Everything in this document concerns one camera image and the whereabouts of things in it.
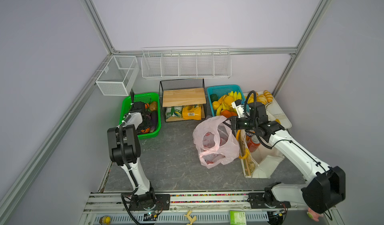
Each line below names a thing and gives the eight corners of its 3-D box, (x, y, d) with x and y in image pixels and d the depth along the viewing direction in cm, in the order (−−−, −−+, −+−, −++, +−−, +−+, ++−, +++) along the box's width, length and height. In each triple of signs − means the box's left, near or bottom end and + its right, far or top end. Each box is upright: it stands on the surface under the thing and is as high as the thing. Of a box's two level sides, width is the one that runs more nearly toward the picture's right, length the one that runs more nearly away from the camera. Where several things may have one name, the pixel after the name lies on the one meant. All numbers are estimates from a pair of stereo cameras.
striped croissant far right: (267, 102, 118) (268, 100, 116) (263, 92, 125) (263, 90, 123) (273, 102, 117) (274, 100, 116) (269, 91, 125) (270, 90, 123)
